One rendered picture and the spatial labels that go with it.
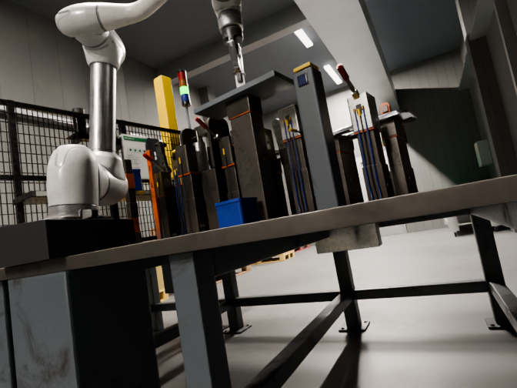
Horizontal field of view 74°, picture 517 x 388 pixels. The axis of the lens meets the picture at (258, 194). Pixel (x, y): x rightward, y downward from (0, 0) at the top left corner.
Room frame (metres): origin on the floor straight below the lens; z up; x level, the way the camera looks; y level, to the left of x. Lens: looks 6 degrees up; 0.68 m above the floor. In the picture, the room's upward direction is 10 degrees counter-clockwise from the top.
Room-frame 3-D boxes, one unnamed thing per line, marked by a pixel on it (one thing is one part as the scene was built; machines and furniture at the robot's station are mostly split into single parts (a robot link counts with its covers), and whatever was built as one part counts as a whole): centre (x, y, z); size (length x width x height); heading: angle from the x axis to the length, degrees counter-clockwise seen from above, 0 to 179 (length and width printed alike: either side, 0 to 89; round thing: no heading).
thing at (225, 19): (1.20, 0.00, 1.45); 0.09 x 0.09 x 0.06
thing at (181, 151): (1.42, 0.28, 0.89); 0.09 x 0.08 x 0.38; 145
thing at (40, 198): (1.96, 0.84, 1.02); 0.90 x 0.22 x 0.03; 145
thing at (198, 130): (1.49, 0.19, 0.95); 0.18 x 0.13 x 0.49; 55
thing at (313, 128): (1.04, -0.21, 0.92); 0.08 x 0.08 x 0.44; 55
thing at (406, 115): (1.59, -0.03, 1.00); 1.38 x 0.22 x 0.02; 55
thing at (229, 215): (1.12, 0.08, 0.75); 0.11 x 0.10 x 0.09; 55
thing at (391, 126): (1.23, -0.52, 0.84); 0.12 x 0.05 x 0.29; 145
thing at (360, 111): (1.11, -0.38, 0.88); 0.12 x 0.07 x 0.36; 145
